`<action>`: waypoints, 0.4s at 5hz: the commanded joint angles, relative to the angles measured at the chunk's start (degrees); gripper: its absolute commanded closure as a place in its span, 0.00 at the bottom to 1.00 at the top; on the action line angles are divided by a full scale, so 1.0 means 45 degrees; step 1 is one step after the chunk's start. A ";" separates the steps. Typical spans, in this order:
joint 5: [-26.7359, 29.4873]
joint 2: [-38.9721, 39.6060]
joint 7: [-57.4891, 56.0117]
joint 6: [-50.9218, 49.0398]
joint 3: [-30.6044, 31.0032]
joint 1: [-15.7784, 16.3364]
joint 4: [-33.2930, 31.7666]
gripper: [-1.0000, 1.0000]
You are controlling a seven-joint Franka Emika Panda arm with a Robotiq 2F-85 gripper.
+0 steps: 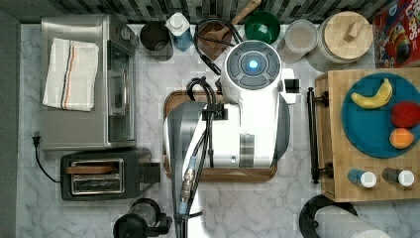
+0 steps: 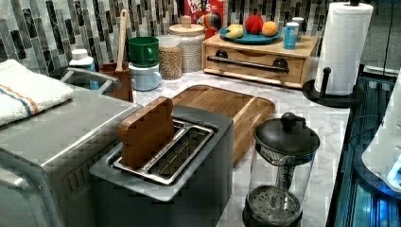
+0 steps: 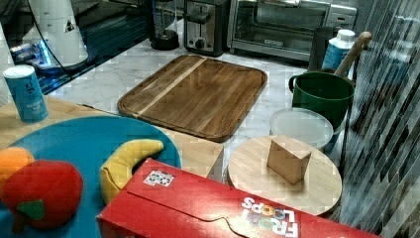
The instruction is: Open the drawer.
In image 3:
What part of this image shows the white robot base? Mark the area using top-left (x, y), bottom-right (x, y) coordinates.
top-left (27, 0), bottom-right (88, 70)

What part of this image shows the large wooden cutting board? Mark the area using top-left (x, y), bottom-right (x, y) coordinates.
top-left (117, 55), bottom-right (267, 143)

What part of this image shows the small wooden block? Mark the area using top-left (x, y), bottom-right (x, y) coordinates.
top-left (266, 136), bottom-right (311, 184)

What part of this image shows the black glass coffee maker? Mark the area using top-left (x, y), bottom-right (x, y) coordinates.
top-left (151, 0), bottom-right (179, 51)

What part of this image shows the red Froot Loops cereal box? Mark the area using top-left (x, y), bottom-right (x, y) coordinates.
top-left (97, 160), bottom-right (379, 238)

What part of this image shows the black silver toaster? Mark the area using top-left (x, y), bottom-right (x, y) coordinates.
top-left (184, 0), bottom-right (231, 57)

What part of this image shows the yellow plush banana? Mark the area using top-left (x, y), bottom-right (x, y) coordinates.
top-left (100, 139), bottom-right (163, 204)

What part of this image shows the silver toaster oven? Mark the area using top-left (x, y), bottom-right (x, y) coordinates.
top-left (227, 0), bottom-right (358, 61)

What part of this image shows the green pot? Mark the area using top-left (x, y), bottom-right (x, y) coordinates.
top-left (288, 71), bottom-right (355, 130)

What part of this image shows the round blue plate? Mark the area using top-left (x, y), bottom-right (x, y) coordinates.
top-left (0, 116), bottom-right (181, 238)

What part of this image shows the round wooden lid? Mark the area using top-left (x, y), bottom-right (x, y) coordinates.
top-left (227, 136), bottom-right (342, 216)

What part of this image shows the black cylinder container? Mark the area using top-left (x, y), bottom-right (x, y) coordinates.
top-left (308, 26), bottom-right (339, 70)

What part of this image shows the blue white-capped bottle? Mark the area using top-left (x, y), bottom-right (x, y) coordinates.
top-left (322, 30), bottom-right (356, 69)

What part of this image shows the red plush apple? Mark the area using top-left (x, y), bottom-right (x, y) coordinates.
top-left (1, 160), bottom-right (83, 233)

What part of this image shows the blue salt canister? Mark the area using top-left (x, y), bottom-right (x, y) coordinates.
top-left (3, 64), bottom-right (49, 123)

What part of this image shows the orange plush fruit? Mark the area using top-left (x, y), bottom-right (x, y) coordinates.
top-left (0, 147), bottom-right (35, 187)

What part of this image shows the wooden utensil handle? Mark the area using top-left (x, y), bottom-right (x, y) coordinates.
top-left (335, 32), bottom-right (372, 77)

